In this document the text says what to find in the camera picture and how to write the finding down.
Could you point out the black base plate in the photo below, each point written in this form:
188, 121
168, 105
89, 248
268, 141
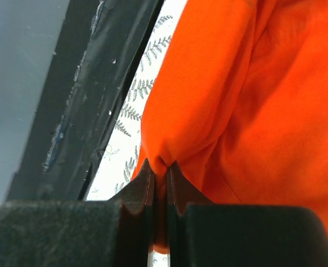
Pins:
97, 54

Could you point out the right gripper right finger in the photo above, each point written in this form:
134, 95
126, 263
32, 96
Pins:
202, 233

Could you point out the floral tablecloth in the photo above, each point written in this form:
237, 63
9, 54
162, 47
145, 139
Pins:
122, 152

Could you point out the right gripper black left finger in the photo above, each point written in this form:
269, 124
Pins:
115, 232

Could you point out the orange t shirt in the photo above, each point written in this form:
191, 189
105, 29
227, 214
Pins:
241, 104

